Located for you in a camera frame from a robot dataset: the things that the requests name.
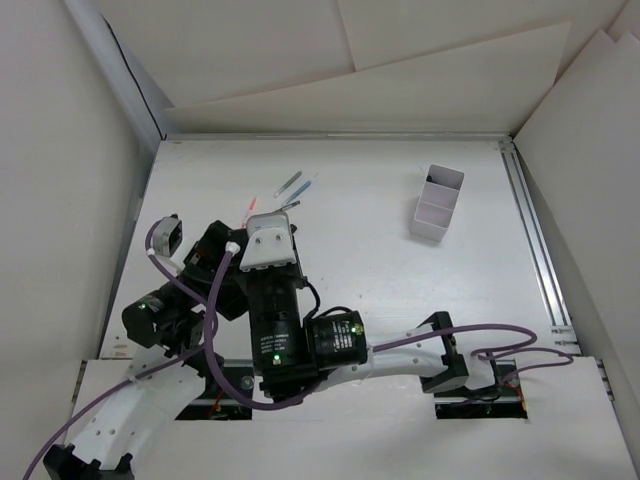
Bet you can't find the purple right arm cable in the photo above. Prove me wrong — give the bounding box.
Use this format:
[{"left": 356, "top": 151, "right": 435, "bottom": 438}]
[{"left": 202, "top": 242, "right": 576, "bottom": 412}]

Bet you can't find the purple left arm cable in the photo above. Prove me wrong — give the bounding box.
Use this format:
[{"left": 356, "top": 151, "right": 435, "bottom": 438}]
[{"left": 22, "top": 232, "right": 221, "bottom": 476}]

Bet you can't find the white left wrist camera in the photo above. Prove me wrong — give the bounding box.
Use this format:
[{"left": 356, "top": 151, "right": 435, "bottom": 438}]
[{"left": 150, "top": 214, "right": 183, "bottom": 258}]

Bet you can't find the grey green pen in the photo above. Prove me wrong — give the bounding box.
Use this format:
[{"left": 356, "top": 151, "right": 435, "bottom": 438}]
[{"left": 273, "top": 170, "right": 302, "bottom": 198}]

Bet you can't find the pink clear pen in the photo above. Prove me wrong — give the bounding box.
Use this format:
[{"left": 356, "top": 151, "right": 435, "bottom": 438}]
[{"left": 241, "top": 196, "right": 258, "bottom": 228}]

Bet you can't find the aluminium rail right side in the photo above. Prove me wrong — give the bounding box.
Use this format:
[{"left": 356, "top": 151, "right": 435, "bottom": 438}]
[{"left": 498, "top": 137, "right": 582, "bottom": 355}]

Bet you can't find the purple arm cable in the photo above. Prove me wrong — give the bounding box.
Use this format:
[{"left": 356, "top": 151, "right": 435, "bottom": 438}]
[
  {"left": 202, "top": 242, "right": 576, "bottom": 412},
  {"left": 22, "top": 232, "right": 221, "bottom": 476}
]

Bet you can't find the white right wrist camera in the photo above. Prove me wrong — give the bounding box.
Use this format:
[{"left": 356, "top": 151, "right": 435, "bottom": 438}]
[{"left": 240, "top": 211, "right": 298, "bottom": 272}]

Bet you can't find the white compartment organizer box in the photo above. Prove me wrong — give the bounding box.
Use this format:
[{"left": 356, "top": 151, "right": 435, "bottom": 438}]
[{"left": 409, "top": 164, "right": 465, "bottom": 243}]

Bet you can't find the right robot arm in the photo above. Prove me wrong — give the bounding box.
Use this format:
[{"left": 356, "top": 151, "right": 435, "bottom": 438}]
[{"left": 239, "top": 215, "right": 499, "bottom": 410}]

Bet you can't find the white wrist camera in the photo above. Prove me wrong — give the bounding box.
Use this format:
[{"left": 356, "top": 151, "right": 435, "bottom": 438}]
[
  {"left": 240, "top": 211, "right": 298, "bottom": 272},
  {"left": 150, "top": 214, "right": 183, "bottom": 258}
]

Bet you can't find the light blue pen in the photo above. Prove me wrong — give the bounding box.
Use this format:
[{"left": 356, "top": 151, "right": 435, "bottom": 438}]
[{"left": 282, "top": 180, "right": 312, "bottom": 206}]

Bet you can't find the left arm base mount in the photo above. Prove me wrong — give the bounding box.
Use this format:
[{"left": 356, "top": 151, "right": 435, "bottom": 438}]
[{"left": 176, "top": 359, "right": 255, "bottom": 421}]

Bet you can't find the black gel pen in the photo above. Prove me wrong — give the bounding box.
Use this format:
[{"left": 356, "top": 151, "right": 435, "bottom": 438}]
[{"left": 279, "top": 200, "right": 301, "bottom": 211}]

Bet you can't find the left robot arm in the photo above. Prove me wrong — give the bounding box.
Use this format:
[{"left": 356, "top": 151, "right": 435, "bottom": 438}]
[{"left": 43, "top": 221, "right": 248, "bottom": 479}]

